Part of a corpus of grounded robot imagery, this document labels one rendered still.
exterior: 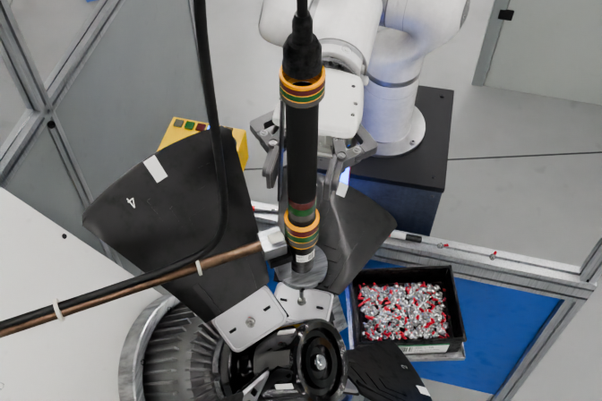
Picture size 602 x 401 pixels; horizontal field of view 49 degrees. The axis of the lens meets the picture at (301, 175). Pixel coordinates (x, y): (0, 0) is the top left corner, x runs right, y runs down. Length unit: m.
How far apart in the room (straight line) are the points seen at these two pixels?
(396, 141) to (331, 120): 0.75
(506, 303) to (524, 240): 0.96
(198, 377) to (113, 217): 0.27
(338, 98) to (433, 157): 0.74
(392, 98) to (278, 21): 0.56
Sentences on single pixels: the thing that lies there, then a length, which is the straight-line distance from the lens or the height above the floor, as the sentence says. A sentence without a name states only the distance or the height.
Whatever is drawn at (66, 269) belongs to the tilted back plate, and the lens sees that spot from 1.02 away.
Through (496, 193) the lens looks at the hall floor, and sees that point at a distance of 2.68.
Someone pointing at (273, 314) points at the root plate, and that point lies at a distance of 0.93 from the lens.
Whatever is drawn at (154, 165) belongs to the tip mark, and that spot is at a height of 1.42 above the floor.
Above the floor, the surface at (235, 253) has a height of 1.39.
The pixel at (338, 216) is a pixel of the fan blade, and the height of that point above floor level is 1.17.
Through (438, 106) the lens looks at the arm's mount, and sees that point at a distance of 1.60.
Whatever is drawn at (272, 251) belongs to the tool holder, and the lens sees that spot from 0.81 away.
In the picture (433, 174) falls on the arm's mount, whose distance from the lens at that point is 1.47.
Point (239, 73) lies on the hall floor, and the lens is 3.02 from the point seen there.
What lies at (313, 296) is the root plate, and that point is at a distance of 1.02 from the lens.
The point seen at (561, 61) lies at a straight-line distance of 2.97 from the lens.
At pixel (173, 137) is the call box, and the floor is 1.07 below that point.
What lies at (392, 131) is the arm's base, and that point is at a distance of 1.47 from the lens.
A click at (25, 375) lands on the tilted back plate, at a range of 0.98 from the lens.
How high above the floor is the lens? 2.09
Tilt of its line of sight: 53 degrees down
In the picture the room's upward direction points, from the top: straight up
